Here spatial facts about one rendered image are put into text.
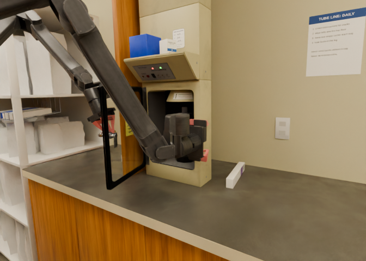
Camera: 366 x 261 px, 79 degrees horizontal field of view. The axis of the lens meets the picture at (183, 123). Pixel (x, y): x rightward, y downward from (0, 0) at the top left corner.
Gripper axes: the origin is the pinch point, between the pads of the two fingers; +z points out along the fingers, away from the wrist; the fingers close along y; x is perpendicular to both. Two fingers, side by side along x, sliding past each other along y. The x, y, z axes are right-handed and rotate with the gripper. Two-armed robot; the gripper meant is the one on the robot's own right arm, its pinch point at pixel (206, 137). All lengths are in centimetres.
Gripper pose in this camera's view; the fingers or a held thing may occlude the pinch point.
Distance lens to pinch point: 81.4
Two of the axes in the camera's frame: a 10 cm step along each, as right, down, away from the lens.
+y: -0.1, -9.9, -1.4
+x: -8.4, -0.7, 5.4
